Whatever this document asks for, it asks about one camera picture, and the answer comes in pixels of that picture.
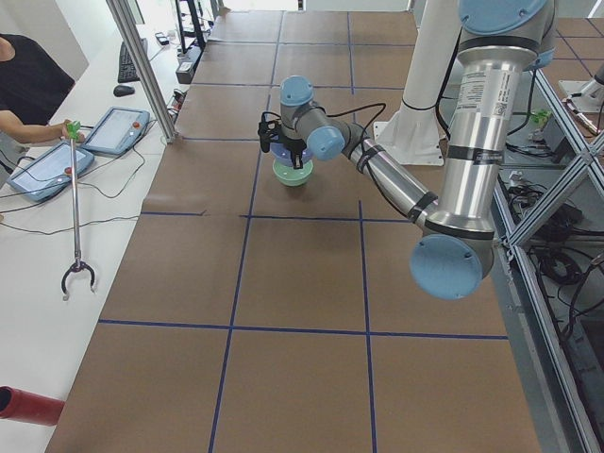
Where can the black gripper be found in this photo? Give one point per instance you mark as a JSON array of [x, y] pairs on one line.
[[291, 143]]

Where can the blue bowl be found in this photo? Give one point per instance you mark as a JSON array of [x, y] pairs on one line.
[[283, 155]]

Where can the metal reacher grabber tool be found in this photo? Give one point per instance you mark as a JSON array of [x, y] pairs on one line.
[[79, 264]]

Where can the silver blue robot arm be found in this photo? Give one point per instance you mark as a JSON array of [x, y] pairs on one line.
[[498, 41]]

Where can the person's forearm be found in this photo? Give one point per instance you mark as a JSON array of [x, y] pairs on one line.
[[24, 134]]

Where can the green bowl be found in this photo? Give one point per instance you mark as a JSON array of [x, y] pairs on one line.
[[291, 177]]

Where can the person's hand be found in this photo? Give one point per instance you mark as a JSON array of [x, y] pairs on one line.
[[70, 130]]

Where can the far teach pendant tablet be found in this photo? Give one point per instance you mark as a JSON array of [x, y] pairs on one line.
[[117, 131]]

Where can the teach pendant tablet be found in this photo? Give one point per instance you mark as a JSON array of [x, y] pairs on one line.
[[45, 176], [117, 131]]

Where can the black computer mouse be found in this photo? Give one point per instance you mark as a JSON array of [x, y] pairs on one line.
[[123, 90]]

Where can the black keyboard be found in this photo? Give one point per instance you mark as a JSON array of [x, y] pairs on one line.
[[127, 71]]

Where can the near teach pendant tablet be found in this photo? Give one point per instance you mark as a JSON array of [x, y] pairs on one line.
[[45, 176]]

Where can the person in black shirt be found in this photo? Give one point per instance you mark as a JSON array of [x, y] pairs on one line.
[[33, 86]]

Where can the red cylinder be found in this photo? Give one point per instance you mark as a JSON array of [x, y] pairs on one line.
[[22, 406]]

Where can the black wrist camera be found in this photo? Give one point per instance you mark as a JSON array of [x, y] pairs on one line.
[[269, 130]]

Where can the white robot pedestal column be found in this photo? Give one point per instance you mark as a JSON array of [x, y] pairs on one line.
[[412, 135]]

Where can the aluminium frame post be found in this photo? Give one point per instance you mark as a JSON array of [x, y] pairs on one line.
[[124, 19]]

